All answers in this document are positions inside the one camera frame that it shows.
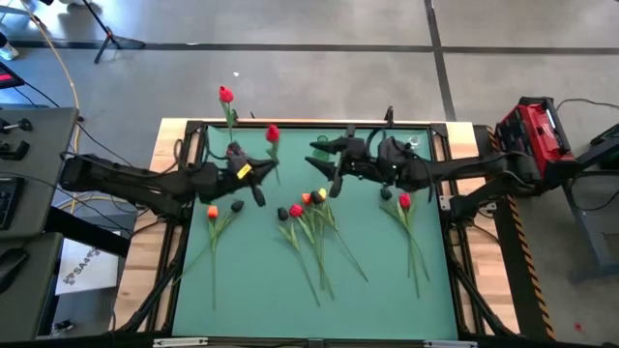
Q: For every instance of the bunch of tulips centre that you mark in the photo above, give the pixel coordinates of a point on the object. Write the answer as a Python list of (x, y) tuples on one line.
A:
[(316, 196)]

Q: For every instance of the black clamp post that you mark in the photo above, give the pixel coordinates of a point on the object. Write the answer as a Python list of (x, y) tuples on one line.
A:
[(389, 116)]

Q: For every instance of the grey metal stand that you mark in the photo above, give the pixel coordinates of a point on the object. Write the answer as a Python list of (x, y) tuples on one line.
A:
[(582, 220)]

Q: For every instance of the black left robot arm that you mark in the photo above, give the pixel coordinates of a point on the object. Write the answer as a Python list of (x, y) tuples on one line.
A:
[(145, 186)]

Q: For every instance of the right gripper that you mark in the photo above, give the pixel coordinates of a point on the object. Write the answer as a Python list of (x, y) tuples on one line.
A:
[(362, 166)]

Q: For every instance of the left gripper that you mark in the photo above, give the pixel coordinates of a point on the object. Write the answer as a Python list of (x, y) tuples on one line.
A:
[(232, 181)]

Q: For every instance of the black metal table frame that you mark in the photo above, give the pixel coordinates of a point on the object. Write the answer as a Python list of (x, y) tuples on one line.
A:
[(168, 299)]

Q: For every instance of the black tripod stand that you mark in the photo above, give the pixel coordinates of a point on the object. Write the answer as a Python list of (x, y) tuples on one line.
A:
[(112, 41)]

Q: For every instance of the black support beam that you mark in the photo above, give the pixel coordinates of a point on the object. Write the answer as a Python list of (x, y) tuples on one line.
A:
[(87, 232)]

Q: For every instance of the white printed paper sheet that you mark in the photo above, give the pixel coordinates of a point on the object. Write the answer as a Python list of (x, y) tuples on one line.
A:
[(89, 275)]

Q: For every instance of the black box red display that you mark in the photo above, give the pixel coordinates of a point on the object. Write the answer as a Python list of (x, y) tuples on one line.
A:
[(7, 77)]

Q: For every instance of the black plate hazard stripe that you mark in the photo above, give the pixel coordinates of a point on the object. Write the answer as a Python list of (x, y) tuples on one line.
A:
[(512, 290)]

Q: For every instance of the grey console panel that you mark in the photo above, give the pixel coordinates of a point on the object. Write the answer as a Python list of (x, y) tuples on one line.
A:
[(43, 159), (29, 299)]

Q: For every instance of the black handset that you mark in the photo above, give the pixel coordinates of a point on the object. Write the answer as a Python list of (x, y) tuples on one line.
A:
[(9, 268)]

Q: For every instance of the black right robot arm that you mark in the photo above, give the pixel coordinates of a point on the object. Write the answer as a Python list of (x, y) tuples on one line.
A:
[(459, 166)]

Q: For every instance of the black keyboard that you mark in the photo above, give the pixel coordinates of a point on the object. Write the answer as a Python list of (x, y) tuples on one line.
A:
[(6, 203)]

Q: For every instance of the dark green device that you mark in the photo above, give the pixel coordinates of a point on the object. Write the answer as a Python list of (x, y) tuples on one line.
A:
[(604, 145)]

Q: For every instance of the red black tool case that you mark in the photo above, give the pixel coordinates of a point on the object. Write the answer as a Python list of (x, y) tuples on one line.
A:
[(532, 135)]

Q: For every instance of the silver end bracket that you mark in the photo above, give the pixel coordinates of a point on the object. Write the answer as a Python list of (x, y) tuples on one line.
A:
[(450, 344), (180, 342)]

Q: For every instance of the green table mat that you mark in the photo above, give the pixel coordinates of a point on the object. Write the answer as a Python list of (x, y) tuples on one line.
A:
[(266, 319)]

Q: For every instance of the silver mount bracket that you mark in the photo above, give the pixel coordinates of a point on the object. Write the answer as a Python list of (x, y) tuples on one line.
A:
[(444, 202)]

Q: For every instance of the yellow artificial tulip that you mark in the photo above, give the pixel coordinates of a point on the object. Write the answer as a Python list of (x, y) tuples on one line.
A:
[(322, 193)]

